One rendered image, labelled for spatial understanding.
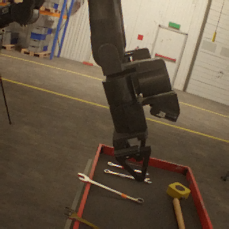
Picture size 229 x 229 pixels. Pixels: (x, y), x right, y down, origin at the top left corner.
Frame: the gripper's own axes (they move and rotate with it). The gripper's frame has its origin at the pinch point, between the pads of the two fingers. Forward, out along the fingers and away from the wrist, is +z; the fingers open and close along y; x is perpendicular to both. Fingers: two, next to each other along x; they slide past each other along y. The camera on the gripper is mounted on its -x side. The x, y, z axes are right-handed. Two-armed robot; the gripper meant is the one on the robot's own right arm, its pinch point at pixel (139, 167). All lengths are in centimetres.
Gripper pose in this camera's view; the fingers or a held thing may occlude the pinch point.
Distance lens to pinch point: 61.5
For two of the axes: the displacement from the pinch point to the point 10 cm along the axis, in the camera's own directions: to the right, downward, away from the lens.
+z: 2.6, 9.3, 2.5
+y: 0.6, -2.7, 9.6
